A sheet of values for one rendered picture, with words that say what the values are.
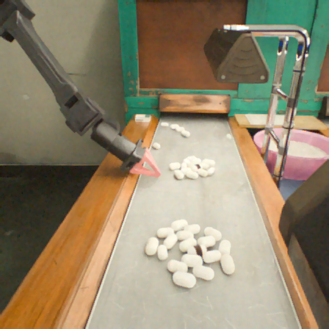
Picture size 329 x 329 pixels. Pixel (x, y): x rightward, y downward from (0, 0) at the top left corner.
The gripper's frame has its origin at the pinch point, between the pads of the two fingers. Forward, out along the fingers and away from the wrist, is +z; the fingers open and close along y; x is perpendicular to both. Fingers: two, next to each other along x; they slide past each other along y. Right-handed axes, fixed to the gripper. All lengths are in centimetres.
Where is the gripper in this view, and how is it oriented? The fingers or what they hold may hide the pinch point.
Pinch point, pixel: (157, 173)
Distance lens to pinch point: 76.0
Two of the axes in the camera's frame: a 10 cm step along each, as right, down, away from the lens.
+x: -6.2, 6.7, 4.0
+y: 0.8, -4.5, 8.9
